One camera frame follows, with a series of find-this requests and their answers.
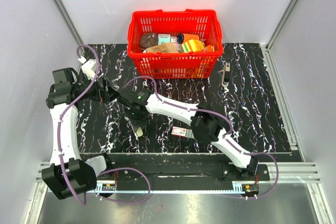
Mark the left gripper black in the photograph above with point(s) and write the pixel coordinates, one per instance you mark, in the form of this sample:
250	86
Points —
105	94

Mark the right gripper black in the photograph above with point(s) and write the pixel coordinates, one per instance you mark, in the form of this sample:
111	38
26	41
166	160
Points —
135	124

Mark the staple remover tool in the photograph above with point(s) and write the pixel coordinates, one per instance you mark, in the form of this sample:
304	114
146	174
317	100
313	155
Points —
226	75

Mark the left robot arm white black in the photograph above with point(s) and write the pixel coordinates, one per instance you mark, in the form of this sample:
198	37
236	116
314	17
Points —
68	175

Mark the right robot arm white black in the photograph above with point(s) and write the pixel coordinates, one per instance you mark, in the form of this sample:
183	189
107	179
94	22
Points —
206	125

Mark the red staple box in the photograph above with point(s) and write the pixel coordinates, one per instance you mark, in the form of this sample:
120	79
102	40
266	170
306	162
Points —
182	132

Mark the brown round cookie pack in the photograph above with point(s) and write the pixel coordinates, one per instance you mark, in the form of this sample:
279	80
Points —
148	40

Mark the brown cardboard package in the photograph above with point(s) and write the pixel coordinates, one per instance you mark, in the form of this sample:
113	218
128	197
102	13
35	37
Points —
170	47

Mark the teal white small box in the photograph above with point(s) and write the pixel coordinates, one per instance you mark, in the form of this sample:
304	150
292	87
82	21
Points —
163	38

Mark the orange cylinder tube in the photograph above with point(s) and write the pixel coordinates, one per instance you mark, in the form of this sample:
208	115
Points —
183	37

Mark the yellow green box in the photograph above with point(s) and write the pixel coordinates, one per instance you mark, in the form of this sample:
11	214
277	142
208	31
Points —
192	45

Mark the orange snack packet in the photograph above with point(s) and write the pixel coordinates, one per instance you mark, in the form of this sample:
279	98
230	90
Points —
209	48

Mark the red plastic shopping basket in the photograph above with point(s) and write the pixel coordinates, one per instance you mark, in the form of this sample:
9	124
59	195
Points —
192	65

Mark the aluminium frame rail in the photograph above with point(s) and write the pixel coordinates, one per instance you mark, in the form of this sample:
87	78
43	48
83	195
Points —
282	173

